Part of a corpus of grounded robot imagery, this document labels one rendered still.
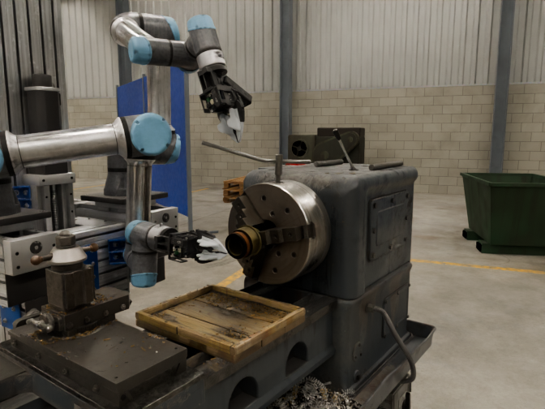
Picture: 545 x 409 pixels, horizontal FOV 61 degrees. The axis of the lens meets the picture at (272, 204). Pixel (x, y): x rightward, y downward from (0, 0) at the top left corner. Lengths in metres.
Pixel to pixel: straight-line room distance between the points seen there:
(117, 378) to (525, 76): 10.91
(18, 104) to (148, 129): 0.54
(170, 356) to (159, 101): 1.08
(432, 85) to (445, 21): 1.38
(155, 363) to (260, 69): 11.55
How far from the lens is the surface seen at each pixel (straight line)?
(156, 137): 1.32
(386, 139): 11.29
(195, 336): 1.18
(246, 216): 1.37
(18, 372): 1.12
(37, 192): 1.66
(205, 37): 1.35
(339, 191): 1.43
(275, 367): 1.31
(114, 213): 1.76
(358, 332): 1.61
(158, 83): 1.78
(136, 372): 0.89
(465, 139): 11.20
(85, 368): 0.94
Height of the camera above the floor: 1.39
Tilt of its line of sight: 9 degrees down
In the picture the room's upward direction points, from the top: straight up
